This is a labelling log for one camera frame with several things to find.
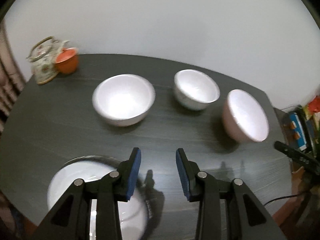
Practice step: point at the right hand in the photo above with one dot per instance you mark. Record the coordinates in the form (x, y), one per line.
(299, 182)

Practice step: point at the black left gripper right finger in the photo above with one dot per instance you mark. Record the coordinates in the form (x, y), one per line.
(246, 216)

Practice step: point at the orange cup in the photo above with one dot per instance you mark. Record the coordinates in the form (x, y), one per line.
(67, 61)

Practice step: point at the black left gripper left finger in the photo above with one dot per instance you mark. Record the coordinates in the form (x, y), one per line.
(70, 216)

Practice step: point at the white pink ribbed bowl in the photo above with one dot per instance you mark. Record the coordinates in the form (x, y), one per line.
(123, 100)

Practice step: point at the blue floral plate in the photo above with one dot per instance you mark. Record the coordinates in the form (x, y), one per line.
(133, 215)

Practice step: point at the floral ceramic teapot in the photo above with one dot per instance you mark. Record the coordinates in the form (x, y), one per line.
(42, 58)

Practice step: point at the red plastic bag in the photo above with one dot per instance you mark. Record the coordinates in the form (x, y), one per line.
(313, 107)

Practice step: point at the blue box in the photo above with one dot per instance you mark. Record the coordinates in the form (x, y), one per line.
(297, 130)

